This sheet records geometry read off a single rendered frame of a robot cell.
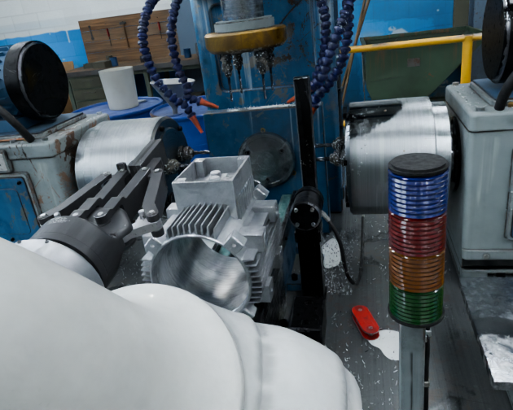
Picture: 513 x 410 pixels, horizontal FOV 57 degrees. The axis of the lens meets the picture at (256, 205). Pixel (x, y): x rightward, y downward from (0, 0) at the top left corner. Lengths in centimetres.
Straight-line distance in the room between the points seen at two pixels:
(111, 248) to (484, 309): 58
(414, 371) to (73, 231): 43
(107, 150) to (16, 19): 663
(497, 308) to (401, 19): 553
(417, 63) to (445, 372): 448
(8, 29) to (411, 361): 749
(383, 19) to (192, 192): 555
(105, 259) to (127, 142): 71
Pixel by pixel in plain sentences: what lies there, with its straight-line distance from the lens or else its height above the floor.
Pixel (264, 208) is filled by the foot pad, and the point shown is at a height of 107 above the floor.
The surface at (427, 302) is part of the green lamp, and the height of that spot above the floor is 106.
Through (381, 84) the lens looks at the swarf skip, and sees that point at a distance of 518.
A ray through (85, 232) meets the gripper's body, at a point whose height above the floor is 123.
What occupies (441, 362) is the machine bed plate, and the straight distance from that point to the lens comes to 89.
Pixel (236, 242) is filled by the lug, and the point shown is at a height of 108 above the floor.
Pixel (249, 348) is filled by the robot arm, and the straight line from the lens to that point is 22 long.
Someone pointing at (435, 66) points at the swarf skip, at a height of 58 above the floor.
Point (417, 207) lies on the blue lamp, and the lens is 50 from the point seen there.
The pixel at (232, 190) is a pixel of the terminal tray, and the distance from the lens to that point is 72.
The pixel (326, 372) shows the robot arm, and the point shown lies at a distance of 23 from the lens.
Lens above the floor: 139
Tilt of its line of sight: 23 degrees down
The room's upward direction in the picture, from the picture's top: 8 degrees counter-clockwise
